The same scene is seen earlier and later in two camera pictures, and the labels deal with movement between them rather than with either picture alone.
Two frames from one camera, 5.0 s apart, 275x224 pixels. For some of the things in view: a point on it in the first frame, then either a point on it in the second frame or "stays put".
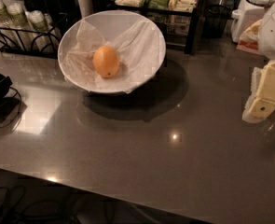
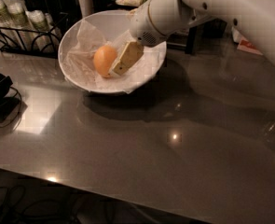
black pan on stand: (4, 102) stays put
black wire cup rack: (28, 42) stays put
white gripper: (273, 35) to (142, 22)
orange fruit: (106, 61) stays put
